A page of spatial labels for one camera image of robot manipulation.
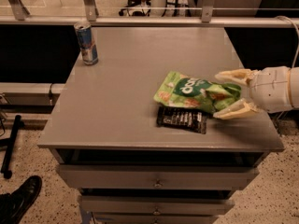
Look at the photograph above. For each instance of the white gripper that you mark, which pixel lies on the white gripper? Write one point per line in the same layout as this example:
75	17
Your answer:
270	89

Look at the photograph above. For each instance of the green rice chip bag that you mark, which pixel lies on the green rice chip bag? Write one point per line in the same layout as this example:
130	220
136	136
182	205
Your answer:
178	90

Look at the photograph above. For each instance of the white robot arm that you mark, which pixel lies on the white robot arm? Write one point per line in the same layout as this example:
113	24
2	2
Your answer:
293	88

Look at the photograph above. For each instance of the black rxbar chocolate bar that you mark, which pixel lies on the black rxbar chocolate bar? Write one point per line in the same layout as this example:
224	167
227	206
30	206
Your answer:
181	118

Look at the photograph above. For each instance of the grey drawer cabinet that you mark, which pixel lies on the grey drawer cabinet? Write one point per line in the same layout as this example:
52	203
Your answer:
134	161

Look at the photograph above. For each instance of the black office chair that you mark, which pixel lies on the black office chair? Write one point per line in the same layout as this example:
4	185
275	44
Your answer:
144	8

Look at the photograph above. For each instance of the blue red bull can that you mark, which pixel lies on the blue red bull can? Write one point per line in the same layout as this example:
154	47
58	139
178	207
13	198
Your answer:
86	42

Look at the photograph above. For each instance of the middle grey drawer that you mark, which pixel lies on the middle grey drawer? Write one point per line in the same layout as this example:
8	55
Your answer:
155	206

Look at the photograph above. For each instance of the grey drawer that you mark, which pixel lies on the grey drawer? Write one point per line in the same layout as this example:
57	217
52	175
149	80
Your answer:
150	219
156	177
155	206

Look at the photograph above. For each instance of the bottom grey drawer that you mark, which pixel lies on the bottom grey drawer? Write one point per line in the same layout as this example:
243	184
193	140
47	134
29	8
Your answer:
150	219

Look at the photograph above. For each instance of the top grey drawer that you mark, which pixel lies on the top grey drawer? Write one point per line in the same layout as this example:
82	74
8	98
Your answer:
156	177

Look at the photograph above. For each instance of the metal railing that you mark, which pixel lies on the metal railing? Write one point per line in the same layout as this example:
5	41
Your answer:
227	13

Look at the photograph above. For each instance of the black stand leg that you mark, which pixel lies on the black stand leg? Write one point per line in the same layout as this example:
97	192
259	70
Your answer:
8	144

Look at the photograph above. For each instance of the black leather shoe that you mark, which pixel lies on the black leather shoe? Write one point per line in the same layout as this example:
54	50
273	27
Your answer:
13	206

